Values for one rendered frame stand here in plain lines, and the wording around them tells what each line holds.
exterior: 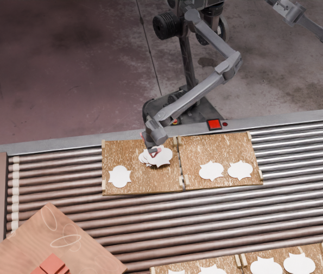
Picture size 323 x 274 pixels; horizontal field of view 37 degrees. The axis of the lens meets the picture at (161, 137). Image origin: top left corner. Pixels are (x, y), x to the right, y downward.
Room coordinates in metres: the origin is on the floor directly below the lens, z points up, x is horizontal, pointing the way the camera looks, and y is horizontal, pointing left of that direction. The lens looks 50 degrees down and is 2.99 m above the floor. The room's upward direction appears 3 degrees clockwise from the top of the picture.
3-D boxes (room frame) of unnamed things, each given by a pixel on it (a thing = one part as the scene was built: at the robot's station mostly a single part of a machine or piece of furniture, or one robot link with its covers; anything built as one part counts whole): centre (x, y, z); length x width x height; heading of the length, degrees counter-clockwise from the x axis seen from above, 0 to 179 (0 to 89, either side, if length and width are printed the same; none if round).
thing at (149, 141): (1.53, 0.05, 1.17); 0.10 x 0.07 x 0.07; 23
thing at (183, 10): (2.19, -0.11, 1.45); 0.09 x 0.08 x 0.12; 123
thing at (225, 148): (1.59, -0.32, 0.93); 0.41 x 0.35 x 0.02; 99
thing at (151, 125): (1.52, 0.05, 1.23); 0.07 x 0.06 x 0.07; 32
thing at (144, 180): (1.52, 0.10, 0.93); 0.41 x 0.35 x 0.02; 98
